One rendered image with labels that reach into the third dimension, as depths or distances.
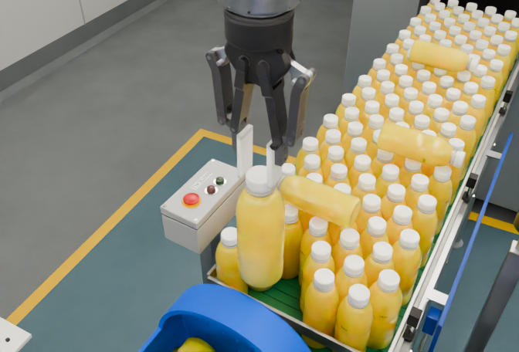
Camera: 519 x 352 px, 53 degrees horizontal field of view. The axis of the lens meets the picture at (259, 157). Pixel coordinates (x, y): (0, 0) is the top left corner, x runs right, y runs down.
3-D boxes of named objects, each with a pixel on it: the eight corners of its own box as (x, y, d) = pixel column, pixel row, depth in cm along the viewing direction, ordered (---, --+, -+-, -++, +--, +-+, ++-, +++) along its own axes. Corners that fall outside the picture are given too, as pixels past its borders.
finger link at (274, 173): (277, 132, 66) (282, 133, 65) (277, 175, 70) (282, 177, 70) (266, 144, 64) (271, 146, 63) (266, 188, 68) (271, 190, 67)
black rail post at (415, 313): (401, 337, 111) (408, 315, 106) (406, 326, 113) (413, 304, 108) (412, 342, 110) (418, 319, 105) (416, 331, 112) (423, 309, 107)
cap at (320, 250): (330, 246, 107) (330, 240, 106) (330, 261, 104) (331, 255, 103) (311, 245, 108) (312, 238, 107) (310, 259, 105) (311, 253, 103)
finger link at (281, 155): (279, 125, 64) (301, 131, 63) (279, 158, 67) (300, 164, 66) (273, 131, 63) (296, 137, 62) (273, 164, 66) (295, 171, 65)
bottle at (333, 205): (344, 231, 105) (266, 198, 113) (354, 229, 111) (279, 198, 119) (357, 198, 104) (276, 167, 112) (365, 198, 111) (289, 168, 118)
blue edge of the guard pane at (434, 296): (381, 427, 140) (417, 318, 109) (458, 237, 194) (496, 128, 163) (400, 437, 138) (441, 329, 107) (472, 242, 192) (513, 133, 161)
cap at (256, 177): (252, 196, 68) (252, 185, 67) (241, 178, 71) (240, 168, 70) (279, 187, 69) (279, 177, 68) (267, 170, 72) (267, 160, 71)
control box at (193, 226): (164, 238, 120) (159, 205, 114) (214, 187, 134) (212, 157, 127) (199, 255, 116) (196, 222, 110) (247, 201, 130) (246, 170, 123)
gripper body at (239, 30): (205, 8, 54) (211, 86, 60) (278, 24, 51) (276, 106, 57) (242, -13, 59) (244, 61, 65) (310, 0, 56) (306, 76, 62)
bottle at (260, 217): (249, 296, 78) (245, 205, 67) (232, 263, 83) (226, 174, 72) (291, 281, 80) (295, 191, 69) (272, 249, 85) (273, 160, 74)
